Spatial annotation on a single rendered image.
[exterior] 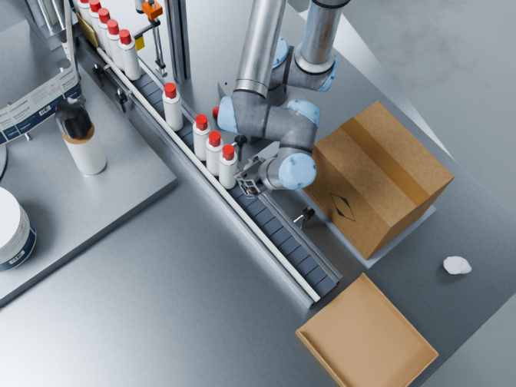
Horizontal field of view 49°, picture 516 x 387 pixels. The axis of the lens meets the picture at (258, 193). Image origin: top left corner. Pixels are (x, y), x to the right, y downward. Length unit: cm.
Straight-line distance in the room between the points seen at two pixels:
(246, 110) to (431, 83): 206
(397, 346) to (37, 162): 118
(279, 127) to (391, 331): 74
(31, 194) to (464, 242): 131
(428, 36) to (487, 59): 35
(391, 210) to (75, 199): 90
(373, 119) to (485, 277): 60
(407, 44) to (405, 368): 206
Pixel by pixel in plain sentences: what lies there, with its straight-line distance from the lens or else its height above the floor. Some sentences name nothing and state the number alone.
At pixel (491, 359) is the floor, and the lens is 272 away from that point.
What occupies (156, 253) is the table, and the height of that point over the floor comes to 83.
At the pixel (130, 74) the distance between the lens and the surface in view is 192.
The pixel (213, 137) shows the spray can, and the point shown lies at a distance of 157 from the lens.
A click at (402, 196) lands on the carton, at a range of 152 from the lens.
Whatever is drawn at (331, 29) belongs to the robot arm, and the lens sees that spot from 155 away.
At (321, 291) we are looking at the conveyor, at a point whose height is 88.
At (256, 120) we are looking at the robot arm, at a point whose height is 139.
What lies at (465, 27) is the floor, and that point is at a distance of 353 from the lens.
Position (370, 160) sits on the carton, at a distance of 155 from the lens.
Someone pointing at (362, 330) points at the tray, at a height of 83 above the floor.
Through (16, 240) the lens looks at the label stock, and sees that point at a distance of 163.
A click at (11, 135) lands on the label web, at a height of 94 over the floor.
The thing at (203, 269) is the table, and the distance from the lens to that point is 169.
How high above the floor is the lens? 244
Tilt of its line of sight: 65 degrees down
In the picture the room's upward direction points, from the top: 8 degrees clockwise
